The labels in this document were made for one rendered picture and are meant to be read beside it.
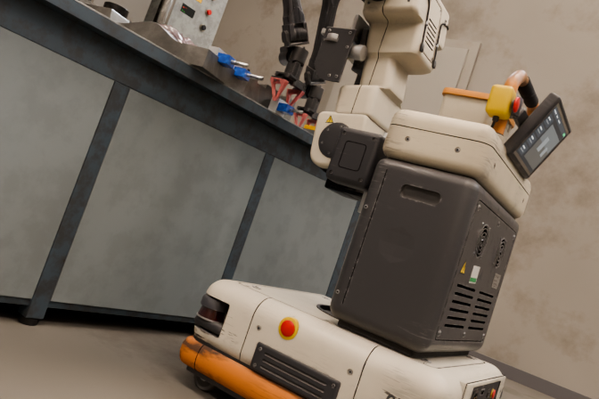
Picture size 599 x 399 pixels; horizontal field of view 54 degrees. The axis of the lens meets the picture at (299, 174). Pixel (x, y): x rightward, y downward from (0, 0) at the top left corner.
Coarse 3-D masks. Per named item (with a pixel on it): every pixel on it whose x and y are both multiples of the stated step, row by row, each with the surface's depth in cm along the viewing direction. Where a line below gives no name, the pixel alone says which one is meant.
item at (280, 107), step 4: (272, 100) 200; (276, 100) 199; (280, 100) 199; (272, 104) 200; (276, 104) 199; (280, 104) 198; (284, 104) 197; (288, 104) 197; (268, 108) 200; (272, 108) 199; (276, 108) 198; (280, 108) 198; (284, 108) 197; (288, 108) 197; (292, 108) 199; (276, 112) 199; (280, 112) 200; (284, 112) 198; (288, 112) 197; (292, 112) 199; (296, 112) 196; (300, 112) 194
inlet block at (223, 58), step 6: (210, 48) 172; (216, 48) 171; (216, 54) 171; (222, 54) 171; (228, 54) 170; (222, 60) 170; (228, 60) 170; (234, 60) 173; (228, 66) 172; (246, 66) 169
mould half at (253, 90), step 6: (252, 78) 195; (252, 84) 196; (258, 84) 198; (246, 90) 194; (252, 90) 196; (258, 90) 199; (264, 90) 200; (270, 90) 203; (276, 90) 205; (252, 96) 197; (258, 96) 199; (264, 96) 201; (270, 96) 203; (258, 102) 200; (264, 102) 202
